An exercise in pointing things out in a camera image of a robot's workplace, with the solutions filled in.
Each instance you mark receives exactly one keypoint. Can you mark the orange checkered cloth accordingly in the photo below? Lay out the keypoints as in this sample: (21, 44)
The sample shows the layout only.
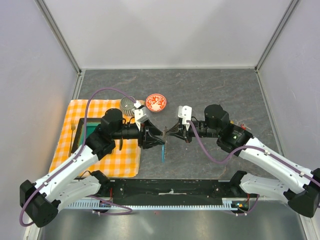
(119, 164)

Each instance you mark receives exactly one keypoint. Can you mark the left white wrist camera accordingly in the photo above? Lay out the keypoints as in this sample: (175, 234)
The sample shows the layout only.
(141, 112)

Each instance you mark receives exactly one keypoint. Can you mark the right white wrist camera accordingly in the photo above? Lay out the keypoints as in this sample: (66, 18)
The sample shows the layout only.
(185, 114)

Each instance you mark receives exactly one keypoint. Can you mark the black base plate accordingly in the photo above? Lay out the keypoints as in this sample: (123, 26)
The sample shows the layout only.
(169, 192)

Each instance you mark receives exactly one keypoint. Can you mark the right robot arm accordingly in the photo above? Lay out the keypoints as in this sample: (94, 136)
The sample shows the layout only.
(293, 184)

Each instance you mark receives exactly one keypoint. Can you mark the silver fork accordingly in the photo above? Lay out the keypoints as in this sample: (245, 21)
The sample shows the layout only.
(72, 127)

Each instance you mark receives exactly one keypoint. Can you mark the red white patterned bowl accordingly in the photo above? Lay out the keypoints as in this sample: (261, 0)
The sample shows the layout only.
(156, 102)

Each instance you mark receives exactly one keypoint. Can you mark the grey striped mug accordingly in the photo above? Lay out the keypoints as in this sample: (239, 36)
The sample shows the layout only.
(127, 106)

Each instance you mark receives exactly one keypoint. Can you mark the silver knife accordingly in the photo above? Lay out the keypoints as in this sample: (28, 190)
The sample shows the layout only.
(120, 144)

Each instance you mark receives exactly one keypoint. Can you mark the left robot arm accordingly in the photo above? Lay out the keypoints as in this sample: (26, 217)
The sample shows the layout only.
(43, 199)

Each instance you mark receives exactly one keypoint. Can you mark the blue tag keyring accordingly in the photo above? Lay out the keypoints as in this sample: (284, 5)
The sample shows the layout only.
(163, 150)

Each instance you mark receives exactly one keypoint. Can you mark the slotted cable duct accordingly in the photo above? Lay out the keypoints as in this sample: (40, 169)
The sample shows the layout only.
(97, 205)

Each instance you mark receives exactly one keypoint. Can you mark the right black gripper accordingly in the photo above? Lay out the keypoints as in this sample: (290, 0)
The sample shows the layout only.
(186, 136)

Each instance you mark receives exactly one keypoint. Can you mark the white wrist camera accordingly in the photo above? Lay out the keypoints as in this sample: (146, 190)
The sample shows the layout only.
(141, 112)
(185, 114)

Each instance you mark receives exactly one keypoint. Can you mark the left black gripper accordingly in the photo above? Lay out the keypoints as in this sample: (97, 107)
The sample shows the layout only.
(150, 140)

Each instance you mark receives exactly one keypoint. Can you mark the black teal square plate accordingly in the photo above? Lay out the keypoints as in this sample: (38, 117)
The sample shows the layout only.
(87, 132)

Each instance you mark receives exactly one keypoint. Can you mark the red tag key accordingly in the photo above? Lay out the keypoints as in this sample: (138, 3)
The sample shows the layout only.
(245, 127)

